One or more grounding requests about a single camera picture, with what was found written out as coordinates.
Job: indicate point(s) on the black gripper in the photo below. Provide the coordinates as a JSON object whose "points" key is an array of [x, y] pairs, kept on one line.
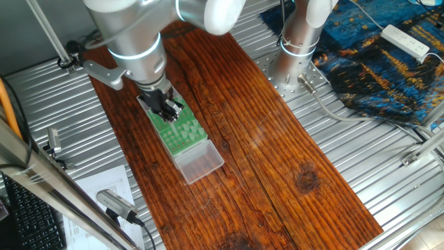
{"points": [[154, 100]]}

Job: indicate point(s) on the clear large pipette tip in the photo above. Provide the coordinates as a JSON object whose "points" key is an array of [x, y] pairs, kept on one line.
{"points": [[186, 126], [195, 122], [201, 131], [173, 129], [183, 134], [193, 129], [190, 136]]}

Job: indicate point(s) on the clear box with green rack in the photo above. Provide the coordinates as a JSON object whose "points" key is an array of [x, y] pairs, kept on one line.
{"points": [[199, 165], [187, 114]]}

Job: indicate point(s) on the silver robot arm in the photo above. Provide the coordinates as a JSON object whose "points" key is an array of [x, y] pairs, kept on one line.
{"points": [[132, 41]]}

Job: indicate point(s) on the printed white paper sheet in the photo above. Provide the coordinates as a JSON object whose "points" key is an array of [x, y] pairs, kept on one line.
{"points": [[104, 180]]}

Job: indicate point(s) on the brown wooden board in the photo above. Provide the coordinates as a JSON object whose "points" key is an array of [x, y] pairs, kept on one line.
{"points": [[277, 139]]}

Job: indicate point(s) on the orange tube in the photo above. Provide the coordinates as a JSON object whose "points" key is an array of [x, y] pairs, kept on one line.
{"points": [[9, 107]]}

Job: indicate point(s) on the black keyboard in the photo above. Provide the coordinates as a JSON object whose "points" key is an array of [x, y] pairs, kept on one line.
{"points": [[31, 222]]}

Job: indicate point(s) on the blue starry painted cloth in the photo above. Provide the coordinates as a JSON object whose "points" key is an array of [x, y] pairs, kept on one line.
{"points": [[364, 69]]}

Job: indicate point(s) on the white power strip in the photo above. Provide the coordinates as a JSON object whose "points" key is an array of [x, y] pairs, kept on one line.
{"points": [[404, 42]]}

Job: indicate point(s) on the aluminium profile bar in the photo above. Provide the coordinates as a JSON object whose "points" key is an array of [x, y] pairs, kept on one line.
{"points": [[435, 116]]}

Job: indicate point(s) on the pale blue plastic object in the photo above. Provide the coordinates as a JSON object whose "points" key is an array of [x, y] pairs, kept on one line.
{"points": [[426, 2]]}

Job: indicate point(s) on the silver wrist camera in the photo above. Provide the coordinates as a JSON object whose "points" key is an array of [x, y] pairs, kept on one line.
{"points": [[104, 74]]}

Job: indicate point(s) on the small metal bracket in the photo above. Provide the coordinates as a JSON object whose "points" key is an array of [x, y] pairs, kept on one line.
{"points": [[69, 166]]}

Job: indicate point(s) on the silver camera on stand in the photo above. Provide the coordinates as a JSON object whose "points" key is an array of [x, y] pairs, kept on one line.
{"points": [[54, 140]]}

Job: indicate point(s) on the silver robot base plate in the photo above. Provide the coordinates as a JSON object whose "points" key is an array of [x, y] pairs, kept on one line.
{"points": [[291, 93]]}

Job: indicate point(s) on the aluminium frame beam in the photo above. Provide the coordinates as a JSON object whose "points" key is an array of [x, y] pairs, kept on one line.
{"points": [[52, 187]]}

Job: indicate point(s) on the aluminium post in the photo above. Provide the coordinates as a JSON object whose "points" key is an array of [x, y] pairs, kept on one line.
{"points": [[49, 31]]}

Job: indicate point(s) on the aluminium profile with bracket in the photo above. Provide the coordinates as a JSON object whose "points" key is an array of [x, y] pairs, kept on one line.
{"points": [[426, 147]]}

